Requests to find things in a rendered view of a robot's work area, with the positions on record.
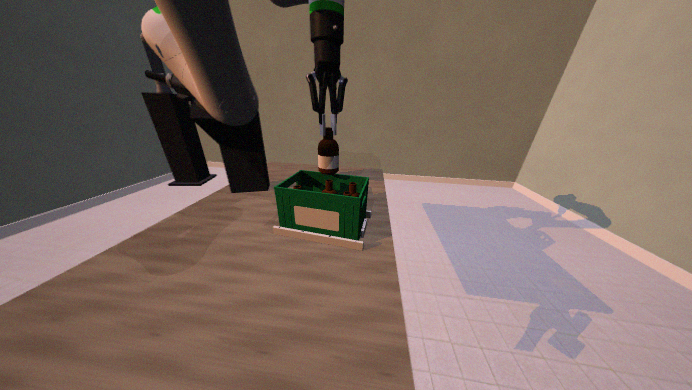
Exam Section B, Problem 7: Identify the green plastic crate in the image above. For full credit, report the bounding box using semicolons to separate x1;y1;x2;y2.
274;170;369;241

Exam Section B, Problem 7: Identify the brown glass bottle with cream label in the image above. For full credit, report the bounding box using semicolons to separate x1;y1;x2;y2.
318;127;339;175

